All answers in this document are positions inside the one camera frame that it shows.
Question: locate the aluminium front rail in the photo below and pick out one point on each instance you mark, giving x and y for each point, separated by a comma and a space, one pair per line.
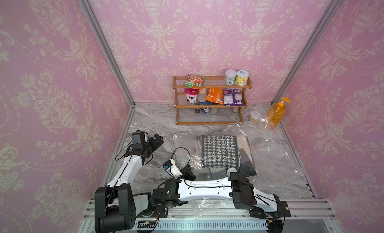
300, 209

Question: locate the white vacuum bag valve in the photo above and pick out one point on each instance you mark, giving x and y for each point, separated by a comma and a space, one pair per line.
231, 170

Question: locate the black white houndstooth scarf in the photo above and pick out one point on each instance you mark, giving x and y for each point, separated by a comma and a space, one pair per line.
220, 151

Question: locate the purple snack bag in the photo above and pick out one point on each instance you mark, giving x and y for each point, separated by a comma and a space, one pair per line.
233, 97

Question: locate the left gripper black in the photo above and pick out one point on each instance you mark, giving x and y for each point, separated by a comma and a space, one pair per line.
155, 144

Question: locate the orange snack bag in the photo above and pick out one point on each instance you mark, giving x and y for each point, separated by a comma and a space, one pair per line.
215, 95

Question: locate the yellow white cup can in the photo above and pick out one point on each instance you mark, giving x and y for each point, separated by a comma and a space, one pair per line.
242, 77

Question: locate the green white cup can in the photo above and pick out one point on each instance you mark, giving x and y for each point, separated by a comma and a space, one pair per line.
230, 77

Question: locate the orange soap pump bottle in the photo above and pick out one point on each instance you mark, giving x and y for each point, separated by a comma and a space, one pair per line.
277, 111

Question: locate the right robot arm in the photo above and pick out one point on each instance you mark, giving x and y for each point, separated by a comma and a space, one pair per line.
235, 187

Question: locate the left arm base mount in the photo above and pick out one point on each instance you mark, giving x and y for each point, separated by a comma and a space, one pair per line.
147, 209

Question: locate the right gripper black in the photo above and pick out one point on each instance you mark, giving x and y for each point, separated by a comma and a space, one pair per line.
187, 175

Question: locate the small white bottle on shelf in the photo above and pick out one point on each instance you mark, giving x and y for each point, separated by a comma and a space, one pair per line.
202, 95

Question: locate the pink lid yogurt cup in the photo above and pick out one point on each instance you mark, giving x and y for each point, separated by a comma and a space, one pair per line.
191, 95

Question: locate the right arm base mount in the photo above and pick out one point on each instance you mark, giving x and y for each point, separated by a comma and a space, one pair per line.
282, 211

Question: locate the beige knitted scarf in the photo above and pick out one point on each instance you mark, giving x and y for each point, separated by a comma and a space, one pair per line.
223, 151

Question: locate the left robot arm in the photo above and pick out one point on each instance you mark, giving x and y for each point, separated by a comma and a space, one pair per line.
116, 207

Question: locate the red green snack packet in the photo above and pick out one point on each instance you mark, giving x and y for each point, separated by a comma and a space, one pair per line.
194, 82

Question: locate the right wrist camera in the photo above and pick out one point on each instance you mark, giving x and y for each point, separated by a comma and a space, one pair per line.
171, 169

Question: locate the wooden three-tier shelf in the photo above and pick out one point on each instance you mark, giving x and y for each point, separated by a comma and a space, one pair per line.
214, 114

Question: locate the clear plastic vacuum bag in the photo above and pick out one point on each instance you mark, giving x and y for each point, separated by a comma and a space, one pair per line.
186, 142

